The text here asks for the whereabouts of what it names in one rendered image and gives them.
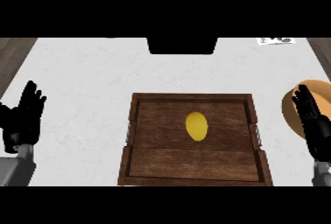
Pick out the white printed card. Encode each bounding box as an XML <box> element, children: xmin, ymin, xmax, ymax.
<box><xmin>255</xmin><ymin>38</ymin><xmax>297</xmax><ymax>46</ymax></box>

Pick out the brown wooden tray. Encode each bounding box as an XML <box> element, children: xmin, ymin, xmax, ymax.
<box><xmin>117</xmin><ymin>92</ymin><xmax>275</xmax><ymax>187</ymax></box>

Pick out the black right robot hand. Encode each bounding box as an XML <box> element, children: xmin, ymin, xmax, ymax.
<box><xmin>291</xmin><ymin>84</ymin><xmax>331</xmax><ymax>162</ymax></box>

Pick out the black box appliance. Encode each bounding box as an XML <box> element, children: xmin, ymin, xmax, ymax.
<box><xmin>146</xmin><ymin>38</ymin><xmax>219</xmax><ymax>55</ymax></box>

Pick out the orange pot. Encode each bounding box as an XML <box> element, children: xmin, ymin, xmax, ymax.
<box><xmin>281</xmin><ymin>79</ymin><xmax>331</xmax><ymax>140</ymax></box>

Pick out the yellow lemon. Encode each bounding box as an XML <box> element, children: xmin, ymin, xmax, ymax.
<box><xmin>185</xmin><ymin>111</ymin><xmax>210</xmax><ymax>143</ymax></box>

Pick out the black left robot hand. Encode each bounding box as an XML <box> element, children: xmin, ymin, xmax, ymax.
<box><xmin>0</xmin><ymin>80</ymin><xmax>47</xmax><ymax>154</ymax></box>

